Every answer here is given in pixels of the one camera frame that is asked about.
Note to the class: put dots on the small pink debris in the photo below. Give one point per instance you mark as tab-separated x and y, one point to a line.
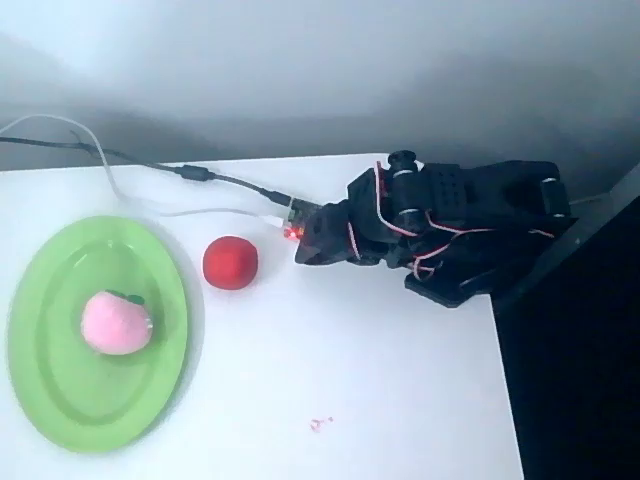
316	425

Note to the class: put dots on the small controller circuit board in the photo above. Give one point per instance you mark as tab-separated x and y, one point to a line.
299	220

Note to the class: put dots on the red plush apple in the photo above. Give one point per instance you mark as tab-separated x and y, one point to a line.
230	262

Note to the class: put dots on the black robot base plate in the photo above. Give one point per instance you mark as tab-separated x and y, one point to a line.
445	290

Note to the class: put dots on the pink plush peach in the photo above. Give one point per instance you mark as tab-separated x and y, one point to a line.
115	325

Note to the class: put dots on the grey diagonal bar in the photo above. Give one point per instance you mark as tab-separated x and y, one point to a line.
560	250

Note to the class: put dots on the green oval plastic plate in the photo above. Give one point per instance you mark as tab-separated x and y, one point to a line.
55	390

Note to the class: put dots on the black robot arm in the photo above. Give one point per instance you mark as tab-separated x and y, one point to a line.
500	200

